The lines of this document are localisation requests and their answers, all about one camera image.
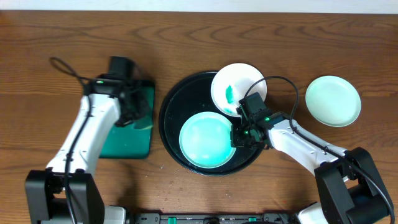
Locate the black rectangular tray green water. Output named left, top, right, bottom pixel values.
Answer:
left=99, top=82, right=155, bottom=159

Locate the green yellow sponge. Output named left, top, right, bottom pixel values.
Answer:
left=132, top=119, right=153, bottom=130

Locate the light green plate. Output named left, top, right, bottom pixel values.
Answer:
left=179, top=111, right=236, bottom=169
left=305, top=75, right=361, bottom=128

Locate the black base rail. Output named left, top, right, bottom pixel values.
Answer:
left=130, top=213, right=300, bottom=224

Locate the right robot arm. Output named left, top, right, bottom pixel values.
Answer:
left=231, top=93, right=395, bottom=224

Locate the black round tray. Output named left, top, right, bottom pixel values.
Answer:
left=159, top=70, right=263, bottom=176

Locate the white plate green stain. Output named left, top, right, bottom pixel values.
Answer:
left=210, top=63, right=264, bottom=118

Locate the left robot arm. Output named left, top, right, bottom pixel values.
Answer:
left=24, top=56, right=150, bottom=224

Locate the light green plate front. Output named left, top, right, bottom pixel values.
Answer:
left=179, top=111, right=236, bottom=169

